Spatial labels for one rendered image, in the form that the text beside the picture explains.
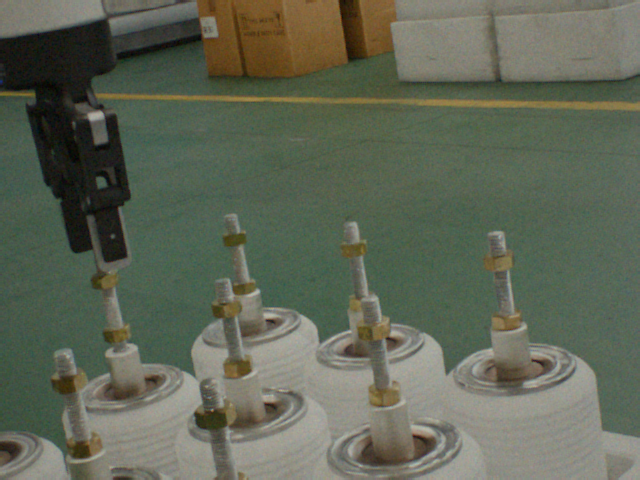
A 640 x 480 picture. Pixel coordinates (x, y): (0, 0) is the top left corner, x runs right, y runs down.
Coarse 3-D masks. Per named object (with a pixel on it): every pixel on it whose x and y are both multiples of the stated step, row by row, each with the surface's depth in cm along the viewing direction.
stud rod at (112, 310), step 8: (96, 272) 83; (104, 272) 82; (112, 288) 83; (104, 296) 83; (112, 296) 83; (104, 304) 83; (112, 304) 83; (112, 312) 83; (112, 320) 83; (120, 320) 83; (112, 328) 83; (112, 344) 84; (120, 344) 83
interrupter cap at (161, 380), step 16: (144, 368) 88; (160, 368) 87; (176, 368) 86; (96, 384) 86; (160, 384) 84; (176, 384) 83; (96, 400) 83; (112, 400) 83; (128, 400) 82; (144, 400) 81; (160, 400) 82
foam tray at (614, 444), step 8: (608, 440) 81; (616, 440) 81; (624, 440) 81; (632, 440) 81; (608, 448) 80; (616, 448) 80; (624, 448) 80; (632, 448) 80; (608, 456) 80; (616, 456) 79; (624, 456) 79; (632, 456) 79; (608, 464) 80; (616, 464) 80; (624, 464) 79; (632, 464) 79; (608, 472) 80; (616, 472) 80; (624, 472) 79; (632, 472) 76
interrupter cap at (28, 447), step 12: (12, 432) 80; (24, 432) 79; (0, 444) 79; (12, 444) 78; (24, 444) 78; (36, 444) 77; (0, 456) 77; (12, 456) 76; (24, 456) 76; (36, 456) 76; (0, 468) 75; (12, 468) 74; (24, 468) 75
